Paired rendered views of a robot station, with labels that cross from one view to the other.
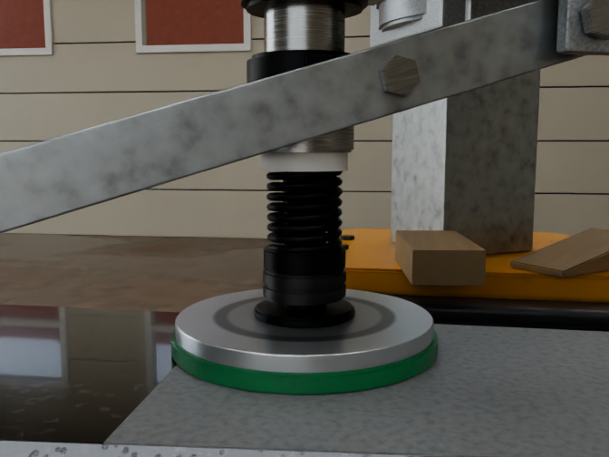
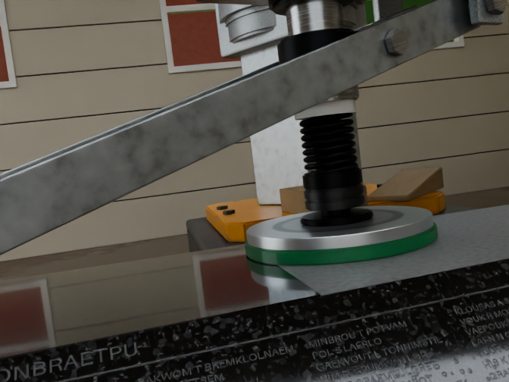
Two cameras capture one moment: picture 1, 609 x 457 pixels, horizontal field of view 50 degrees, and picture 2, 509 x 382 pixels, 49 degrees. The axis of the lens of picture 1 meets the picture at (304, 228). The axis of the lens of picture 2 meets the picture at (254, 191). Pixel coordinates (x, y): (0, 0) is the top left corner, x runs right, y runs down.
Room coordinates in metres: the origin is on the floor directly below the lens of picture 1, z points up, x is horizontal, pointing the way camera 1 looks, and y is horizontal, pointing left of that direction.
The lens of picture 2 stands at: (-0.05, 0.30, 0.93)
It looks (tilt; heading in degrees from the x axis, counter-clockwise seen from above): 4 degrees down; 340
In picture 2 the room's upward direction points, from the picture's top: 7 degrees counter-clockwise
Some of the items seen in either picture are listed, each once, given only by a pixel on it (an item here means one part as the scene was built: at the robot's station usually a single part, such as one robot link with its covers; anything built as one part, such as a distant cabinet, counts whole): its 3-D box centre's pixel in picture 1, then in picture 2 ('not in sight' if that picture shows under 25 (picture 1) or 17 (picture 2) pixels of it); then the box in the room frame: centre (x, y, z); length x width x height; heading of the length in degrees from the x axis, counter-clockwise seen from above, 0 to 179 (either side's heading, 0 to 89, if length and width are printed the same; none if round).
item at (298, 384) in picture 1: (304, 325); (337, 228); (0.53, 0.00, 0.82); 0.22 x 0.22 x 0.04
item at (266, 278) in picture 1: (304, 275); (333, 191); (0.53, 0.00, 0.86); 0.07 x 0.07 x 0.01
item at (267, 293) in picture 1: (304, 289); (334, 201); (0.53, 0.00, 0.85); 0.07 x 0.07 x 0.01
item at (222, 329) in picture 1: (304, 321); (337, 225); (0.53, 0.00, 0.82); 0.21 x 0.21 x 0.01
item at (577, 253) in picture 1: (578, 250); (404, 183); (1.02, -0.43, 0.80); 0.20 x 0.10 x 0.05; 121
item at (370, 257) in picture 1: (458, 255); (311, 205); (1.21, -0.29, 0.76); 0.49 x 0.49 x 0.05; 81
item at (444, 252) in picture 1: (436, 255); (320, 199); (0.97, -0.20, 0.81); 0.20 x 0.10 x 0.05; 179
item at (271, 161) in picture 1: (304, 148); (323, 101); (0.53, 0.00, 0.97); 0.07 x 0.07 x 0.04
